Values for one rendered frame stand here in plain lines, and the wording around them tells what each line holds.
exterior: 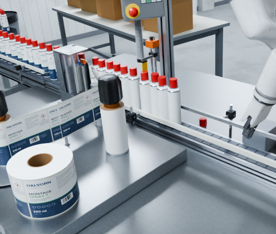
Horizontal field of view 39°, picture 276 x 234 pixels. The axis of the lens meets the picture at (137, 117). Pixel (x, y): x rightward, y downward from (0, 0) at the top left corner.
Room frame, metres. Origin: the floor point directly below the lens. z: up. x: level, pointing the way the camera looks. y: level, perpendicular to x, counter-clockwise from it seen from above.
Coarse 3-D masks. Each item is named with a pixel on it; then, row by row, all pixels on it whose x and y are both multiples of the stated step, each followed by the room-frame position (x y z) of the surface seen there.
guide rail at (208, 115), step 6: (186, 108) 1.42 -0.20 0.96; (192, 108) 1.41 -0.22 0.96; (204, 114) 1.36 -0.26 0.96; (210, 114) 1.34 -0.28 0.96; (222, 120) 1.29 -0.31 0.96; (228, 120) 1.28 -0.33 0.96; (240, 126) 1.23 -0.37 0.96; (258, 132) 1.18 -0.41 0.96; (264, 132) 1.17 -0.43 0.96; (270, 138) 1.14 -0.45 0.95
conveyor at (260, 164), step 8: (48, 80) 2.10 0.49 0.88; (56, 80) 2.09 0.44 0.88; (128, 112) 1.59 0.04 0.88; (152, 120) 1.49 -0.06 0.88; (168, 128) 1.41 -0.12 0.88; (192, 128) 1.39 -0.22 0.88; (192, 136) 1.33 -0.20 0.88; (216, 136) 1.31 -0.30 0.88; (208, 144) 1.26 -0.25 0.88; (240, 144) 1.23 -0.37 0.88; (232, 152) 1.19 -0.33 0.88; (256, 152) 1.17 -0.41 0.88; (264, 152) 1.17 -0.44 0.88; (248, 160) 1.13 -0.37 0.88; (264, 168) 1.08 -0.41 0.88; (272, 168) 1.07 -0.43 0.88
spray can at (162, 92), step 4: (160, 76) 1.48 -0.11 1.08; (164, 76) 1.47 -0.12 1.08; (160, 80) 1.45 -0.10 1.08; (164, 80) 1.45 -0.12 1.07; (160, 84) 1.45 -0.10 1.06; (164, 84) 1.45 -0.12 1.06; (156, 88) 1.46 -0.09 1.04; (160, 88) 1.45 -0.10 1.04; (164, 88) 1.45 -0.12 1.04; (160, 92) 1.45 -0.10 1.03; (164, 92) 1.44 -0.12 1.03; (160, 96) 1.45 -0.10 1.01; (164, 96) 1.44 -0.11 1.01; (160, 100) 1.45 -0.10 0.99; (164, 100) 1.44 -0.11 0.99; (160, 104) 1.45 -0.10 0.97; (164, 104) 1.44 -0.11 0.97; (160, 108) 1.45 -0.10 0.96; (164, 108) 1.44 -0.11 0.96; (160, 112) 1.45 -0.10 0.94; (164, 112) 1.44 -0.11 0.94; (160, 116) 1.45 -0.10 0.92; (164, 116) 1.44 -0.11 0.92; (168, 116) 1.45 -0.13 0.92; (164, 124) 1.44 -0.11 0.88
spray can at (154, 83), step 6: (156, 72) 1.52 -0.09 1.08; (156, 78) 1.50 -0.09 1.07; (150, 84) 1.50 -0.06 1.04; (156, 84) 1.49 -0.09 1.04; (150, 90) 1.50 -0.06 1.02; (150, 96) 1.51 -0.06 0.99; (156, 96) 1.49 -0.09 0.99; (156, 102) 1.49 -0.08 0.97; (156, 108) 1.49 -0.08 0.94; (156, 114) 1.49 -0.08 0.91
